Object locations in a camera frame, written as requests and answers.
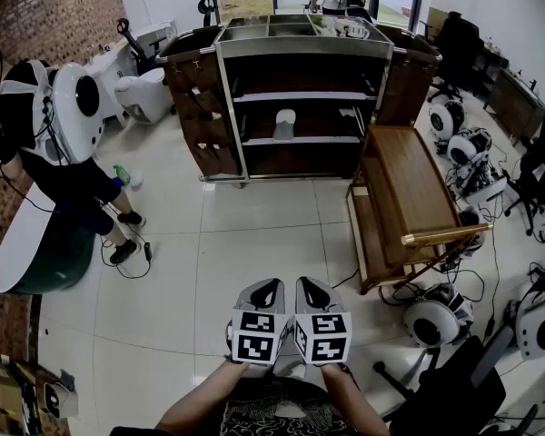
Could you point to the green spray bottle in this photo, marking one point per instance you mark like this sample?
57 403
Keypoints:
121 176

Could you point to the cardboard boxes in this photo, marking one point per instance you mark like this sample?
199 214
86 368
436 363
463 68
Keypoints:
0 389

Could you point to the person's right forearm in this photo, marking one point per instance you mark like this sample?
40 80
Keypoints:
349 398

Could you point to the person's left forearm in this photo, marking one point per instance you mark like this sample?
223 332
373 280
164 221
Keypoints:
200 398

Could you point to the black office chair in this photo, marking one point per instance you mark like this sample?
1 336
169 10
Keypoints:
136 48
449 398
207 5
458 43
542 161

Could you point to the steel and wood housekeeping cart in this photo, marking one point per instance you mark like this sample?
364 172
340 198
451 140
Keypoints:
309 48

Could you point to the white bottle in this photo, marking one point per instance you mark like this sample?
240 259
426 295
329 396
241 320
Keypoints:
136 179

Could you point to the white cabinet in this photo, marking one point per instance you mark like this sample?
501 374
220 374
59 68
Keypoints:
104 66

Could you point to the white toilet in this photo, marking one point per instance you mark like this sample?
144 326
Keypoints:
141 93

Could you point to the wooden shelf unit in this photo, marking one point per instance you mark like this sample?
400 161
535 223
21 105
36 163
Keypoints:
409 184

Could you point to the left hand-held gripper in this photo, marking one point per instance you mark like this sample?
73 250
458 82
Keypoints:
254 345

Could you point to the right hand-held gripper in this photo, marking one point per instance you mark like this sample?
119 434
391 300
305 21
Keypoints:
329 348

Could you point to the white box appliance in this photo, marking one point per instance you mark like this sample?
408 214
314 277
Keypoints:
156 32

